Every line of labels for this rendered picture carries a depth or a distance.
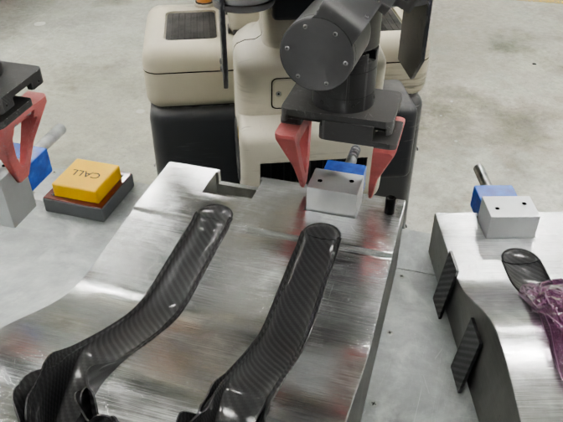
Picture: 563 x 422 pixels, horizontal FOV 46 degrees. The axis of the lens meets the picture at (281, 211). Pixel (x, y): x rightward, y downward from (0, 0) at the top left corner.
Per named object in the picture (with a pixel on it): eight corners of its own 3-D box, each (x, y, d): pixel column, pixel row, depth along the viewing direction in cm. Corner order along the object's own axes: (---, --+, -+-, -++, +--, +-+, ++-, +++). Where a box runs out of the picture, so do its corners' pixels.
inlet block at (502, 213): (453, 187, 80) (461, 148, 76) (494, 186, 80) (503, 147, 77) (481, 258, 69) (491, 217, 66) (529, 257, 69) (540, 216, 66)
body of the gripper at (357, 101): (390, 141, 58) (400, 62, 54) (279, 126, 61) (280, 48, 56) (400, 109, 63) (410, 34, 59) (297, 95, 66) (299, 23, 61)
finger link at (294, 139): (344, 210, 64) (351, 124, 58) (273, 198, 65) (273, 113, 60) (358, 174, 69) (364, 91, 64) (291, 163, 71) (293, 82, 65)
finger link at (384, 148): (387, 218, 63) (398, 131, 57) (314, 205, 64) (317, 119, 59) (398, 180, 68) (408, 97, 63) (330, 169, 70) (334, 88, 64)
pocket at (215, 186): (219, 196, 74) (217, 168, 72) (265, 204, 73) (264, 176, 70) (204, 220, 70) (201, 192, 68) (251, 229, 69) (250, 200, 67)
